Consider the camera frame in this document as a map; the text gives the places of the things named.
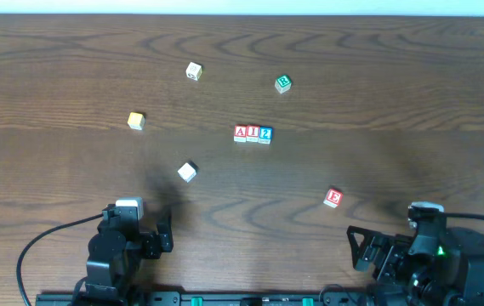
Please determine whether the red letter A wooden block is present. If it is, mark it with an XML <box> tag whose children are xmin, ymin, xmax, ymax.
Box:
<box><xmin>233</xmin><ymin>125</ymin><xmax>248</xmax><ymax>143</ymax></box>

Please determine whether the red letter I wooden block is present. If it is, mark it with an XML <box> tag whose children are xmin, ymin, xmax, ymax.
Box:
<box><xmin>246</xmin><ymin>125</ymin><xmax>260</xmax><ymax>143</ymax></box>

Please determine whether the blue number 2 wooden block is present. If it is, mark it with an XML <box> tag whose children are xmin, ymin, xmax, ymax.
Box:
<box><xmin>258</xmin><ymin>127</ymin><xmax>273</xmax><ymax>145</ymax></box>

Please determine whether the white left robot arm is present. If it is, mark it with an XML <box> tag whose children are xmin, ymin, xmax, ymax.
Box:
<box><xmin>71</xmin><ymin>204</ymin><xmax>174</xmax><ymax>306</ymax></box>

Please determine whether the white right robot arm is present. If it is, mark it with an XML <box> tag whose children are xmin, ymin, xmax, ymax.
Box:
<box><xmin>346</xmin><ymin>201</ymin><xmax>484</xmax><ymax>306</ymax></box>

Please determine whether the blue letter P wooden block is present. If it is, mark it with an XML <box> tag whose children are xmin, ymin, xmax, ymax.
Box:
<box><xmin>177</xmin><ymin>161</ymin><xmax>197</xmax><ymax>183</ymax></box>

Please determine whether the red letter E wooden block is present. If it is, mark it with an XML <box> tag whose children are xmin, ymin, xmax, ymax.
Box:
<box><xmin>323</xmin><ymin>189</ymin><xmax>343</xmax><ymax>208</ymax></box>

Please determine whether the yellow topped wooden block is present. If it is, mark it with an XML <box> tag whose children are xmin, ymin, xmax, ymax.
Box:
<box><xmin>127</xmin><ymin>112</ymin><xmax>145</xmax><ymax>130</ymax></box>

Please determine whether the green letter R wooden block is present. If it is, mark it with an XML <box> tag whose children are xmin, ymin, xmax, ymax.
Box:
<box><xmin>275</xmin><ymin>75</ymin><xmax>293</xmax><ymax>94</ymax></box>

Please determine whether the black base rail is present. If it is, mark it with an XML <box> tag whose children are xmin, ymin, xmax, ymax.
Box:
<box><xmin>35</xmin><ymin>288</ymin><xmax>466</xmax><ymax>306</ymax></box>

